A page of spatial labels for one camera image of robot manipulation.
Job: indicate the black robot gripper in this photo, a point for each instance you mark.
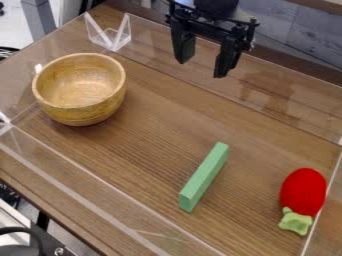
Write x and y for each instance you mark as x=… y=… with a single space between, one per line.
x=214 y=18

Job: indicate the green rectangular stick block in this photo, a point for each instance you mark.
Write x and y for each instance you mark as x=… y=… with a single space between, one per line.
x=204 y=176

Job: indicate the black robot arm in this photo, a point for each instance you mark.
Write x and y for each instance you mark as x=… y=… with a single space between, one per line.
x=218 y=20

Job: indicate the light brown wooden bowl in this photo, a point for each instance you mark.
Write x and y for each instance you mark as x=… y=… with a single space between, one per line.
x=81 y=88

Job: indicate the red plush strawberry toy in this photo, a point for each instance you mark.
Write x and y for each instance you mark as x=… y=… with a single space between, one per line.
x=302 y=198

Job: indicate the clear acrylic tray enclosure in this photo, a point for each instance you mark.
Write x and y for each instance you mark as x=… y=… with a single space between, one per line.
x=107 y=179

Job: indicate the grey metal post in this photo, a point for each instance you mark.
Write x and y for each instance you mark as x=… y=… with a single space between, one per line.
x=39 y=16

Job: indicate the black metal table bracket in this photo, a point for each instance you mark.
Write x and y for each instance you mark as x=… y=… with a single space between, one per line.
x=53 y=246

